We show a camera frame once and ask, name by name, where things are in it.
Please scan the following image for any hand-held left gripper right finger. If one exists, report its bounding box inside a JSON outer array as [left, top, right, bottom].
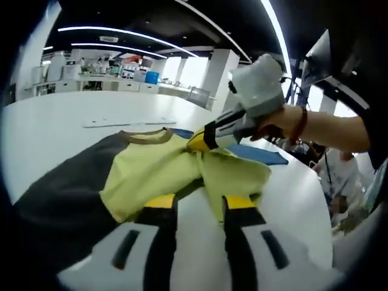
[[221, 195, 310, 291]]

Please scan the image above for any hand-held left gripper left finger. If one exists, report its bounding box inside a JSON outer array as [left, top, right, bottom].
[[57, 193, 179, 291]]

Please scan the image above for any yellow grey blue garment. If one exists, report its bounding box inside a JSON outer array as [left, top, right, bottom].
[[12, 127, 289, 258]]

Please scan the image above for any person's right hand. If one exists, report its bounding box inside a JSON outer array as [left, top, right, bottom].
[[249, 104, 301, 145]]

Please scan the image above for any mesh office chair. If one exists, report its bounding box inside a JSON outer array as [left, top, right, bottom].
[[187, 87, 210, 107]]

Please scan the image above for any blue storage box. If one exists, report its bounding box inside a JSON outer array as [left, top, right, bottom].
[[144, 70, 160, 85]]

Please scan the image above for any white table strip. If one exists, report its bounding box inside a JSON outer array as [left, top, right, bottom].
[[82, 121, 177, 129]]

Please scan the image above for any white cabinet counter row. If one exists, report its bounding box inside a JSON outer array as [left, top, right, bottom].
[[24, 74, 195, 95]]

